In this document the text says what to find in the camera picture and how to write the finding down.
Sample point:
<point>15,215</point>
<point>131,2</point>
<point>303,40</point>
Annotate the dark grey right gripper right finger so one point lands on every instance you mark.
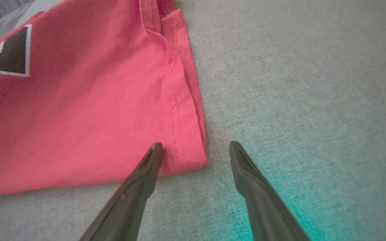
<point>263,201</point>

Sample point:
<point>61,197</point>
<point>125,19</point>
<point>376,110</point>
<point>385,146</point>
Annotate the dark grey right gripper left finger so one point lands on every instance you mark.
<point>132,197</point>

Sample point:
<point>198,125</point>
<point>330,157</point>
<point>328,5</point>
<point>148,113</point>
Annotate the red shirt with white collar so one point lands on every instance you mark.
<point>89,110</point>

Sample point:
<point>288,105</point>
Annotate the grey sofa chaise cushion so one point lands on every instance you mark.
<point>297,83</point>

